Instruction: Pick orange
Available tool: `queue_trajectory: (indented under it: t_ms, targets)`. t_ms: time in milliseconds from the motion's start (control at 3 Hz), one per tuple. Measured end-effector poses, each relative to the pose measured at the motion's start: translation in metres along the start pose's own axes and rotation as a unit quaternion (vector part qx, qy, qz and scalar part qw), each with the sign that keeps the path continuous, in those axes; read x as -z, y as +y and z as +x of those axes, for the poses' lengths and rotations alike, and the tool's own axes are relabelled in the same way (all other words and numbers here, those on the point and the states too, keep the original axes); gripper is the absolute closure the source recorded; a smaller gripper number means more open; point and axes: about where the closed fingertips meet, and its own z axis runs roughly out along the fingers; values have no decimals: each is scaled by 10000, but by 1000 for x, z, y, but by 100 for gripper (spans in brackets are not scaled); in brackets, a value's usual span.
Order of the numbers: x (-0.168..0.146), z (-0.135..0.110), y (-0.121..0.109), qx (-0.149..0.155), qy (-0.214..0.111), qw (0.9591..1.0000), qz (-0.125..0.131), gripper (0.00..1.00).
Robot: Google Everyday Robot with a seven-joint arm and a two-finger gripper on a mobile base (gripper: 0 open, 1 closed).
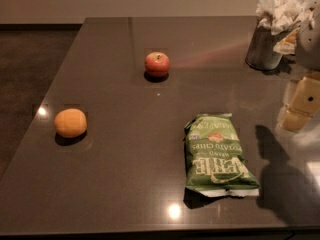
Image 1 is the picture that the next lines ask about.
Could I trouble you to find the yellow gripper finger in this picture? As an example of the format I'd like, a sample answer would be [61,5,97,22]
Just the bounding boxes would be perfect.
[278,71,320,133]

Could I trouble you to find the orange fruit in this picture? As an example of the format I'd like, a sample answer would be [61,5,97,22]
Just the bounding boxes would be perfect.
[54,108,87,138]

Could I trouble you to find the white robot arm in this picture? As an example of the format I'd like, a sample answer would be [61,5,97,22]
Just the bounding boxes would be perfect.
[277,5,320,133]

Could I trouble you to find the metal cup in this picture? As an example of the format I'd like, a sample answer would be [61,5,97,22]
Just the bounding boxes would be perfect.
[245,27,289,71]

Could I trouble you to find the crumpled white paper napkins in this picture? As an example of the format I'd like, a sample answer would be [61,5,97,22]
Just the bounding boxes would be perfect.
[255,0,320,56]

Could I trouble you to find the green potato chips bag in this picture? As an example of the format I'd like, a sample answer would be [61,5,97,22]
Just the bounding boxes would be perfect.
[184,113,259,198]

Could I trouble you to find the red apple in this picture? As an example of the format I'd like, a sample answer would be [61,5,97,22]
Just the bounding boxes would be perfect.
[145,52,170,78]

